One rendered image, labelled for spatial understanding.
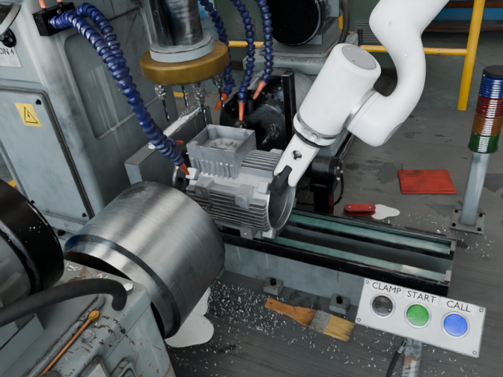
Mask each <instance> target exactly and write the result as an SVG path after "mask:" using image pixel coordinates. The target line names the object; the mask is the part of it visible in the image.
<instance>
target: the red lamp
mask: <svg viewBox="0 0 503 377"><path fill-rule="evenodd" d="M475 111H476V113H477V114H479V115H481V116H484V117H501V116H502V115H503V98H498V99H494V98H488V97H485V96H482V95H480V94H479V93H478V101H477V105H476V109H475Z"/></svg>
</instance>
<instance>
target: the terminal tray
mask: <svg viewBox="0 0 503 377"><path fill-rule="evenodd" d="M210 126H212V128H210ZM247 131H249V133H246V132H247ZM193 141H194V142H195V143H194V144H192V142H193ZM256 146H257V145H256V137H255V131H254V130H250V129H239V128H233V127H228V126H217V125H212V124H209V125H208V126H207V127H206V128H205V129H203V130H202V131H201V132H200V133H199V134H197V135H196V136H195V137H194V138H193V139H192V140H191V141H190V142H189V143H188V144H187V145H186V147H187V150H188V154H189V160H190V162H191V166H192V168H196V169H198V171H199V173H201V172H203V174H206V173H208V175H211V174H212V175H213V176H215V175H217V177H220V176H222V178H225V177H227V178H228V180H229V179H230V178H232V180H235V179H237V178H238V176H239V174H240V170H239V166H241V162H243V159H244V160H245V157H246V155H248V154H249V153H250V151H253V150H256V149H257V148H256ZM231 147H233V149H232V150H230V148H231Z"/></svg>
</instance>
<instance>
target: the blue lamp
mask: <svg viewBox="0 0 503 377"><path fill-rule="evenodd" d="M479 94H480V95H482V96H485V97H488V98H494V99H498V98H503V78H493V77H489V76H486V75H485V74H484V73H482V77H481V84H480V88H479Z"/></svg>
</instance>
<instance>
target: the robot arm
mask: <svg viewBox="0 0 503 377"><path fill-rule="evenodd" d="M448 2H449V0H380V1H379V3H378V4H377V5H376V7H375V8H374V10H373V11H372V13H371V16H370V21H369V24H370V27H371V30H372V32H373V33H374V35H375V36H376V37H377V39H378V40H379V41H380V42H381V44H382V45H383V46H384V48H385V49H386V51H387V52H388V53H389V55H390V56H391V59H392V60H393V62H394V65H395V67H396V70H397V86H396V88H395V90H394V91H393V93H392V94H391V95H390V96H383V95H381V94H379V93H378V92H377V91H375V90H374V83H375V81H376V80H377V79H378V78H379V75H380V73H381V69H380V66H379V63H378V62H377V60H376V59H375V58H374V57H373V56H372V55H371V54H369V53H368V52H366V51H365V50H363V49H362V48H360V47H357V46H354V45H352V44H348V43H340V44H338V45H336V46H335V47H334V49H333V50H332V52H331V53H330V55H329V57H328V58H327V60H326V63H325V64H324V65H323V68H322V70H321V71H320V73H319V75H318V76H317V78H316V80H315V81H314V83H313V85H312V86H311V89H310V91H309V92H308V94H307V96H306V97H305V99H304V101H303V102H302V104H301V106H300V107H299V110H298V111H297V113H296V115H295V117H294V119H293V130H294V132H295V135H294V136H293V138H292V139H291V141H290V143H289V144H288V146H287V149H286V150H285V151H284V154H283V156H282V157H281V159H280V161H279V163H278V165H277V167H276V169H275V171H274V174H275V177H274V179H273V181H272V182H271V184H270V185H269V188H268V189H269V190H270V191H271V192H273V193H274V194H276V195H278V196H279V197H281V196H282V195H283V193H284V191H285V190H286V188H287V187H288V185H290V186H295V185H296V184H297V183H298V181H299V179H300V178H301V177H302V175H303V174H304V173H305V171H306V169H307V167H308V166H309V165H310V163H311V161H312V160H313V158H314V157H315V156H316V155H317V153H318V151H319V149H320V148H324V147H327V146H329V145H330V144H332V143H333V142H334V141H335V139H336V138H337V137H338V135H339V134H340V133H341V131H342V129H343V128H346V129H348V130H349V131H350V132H352V133H353V134H354V135H355V136H357V137H358V138H360V139H361V140H362V141H363V142H365V143H367V144H369V145H371V146H375V147H377V146H380V145H382V144H384V143H385V142H387V140H388V139H390V137H391V136H393V134H394V133H395V132H396V131H397V130H398V128H399V127H401V125H402V123H403V122H404V121H405V120H406V119H407V118H408V116H409V115H410V114H411V112H412V110H413V109H414V107H415V106H416V105H417V103H418V101H419V99H420V97H421V94H422V91H423V89H424V82H425V76H426V61H425V56H424V48H423V45H422V42H421V34H422V32H423V31H424V29H425V28H426V27H427V26H428V25H429V24H430V23H431V21H432V20H433V19H434V18H435V16H436V15H437V14H438V13H439V12H440V10H441V9H443V7H444V6H445V5H446V4H447V3H448Z"/></svg>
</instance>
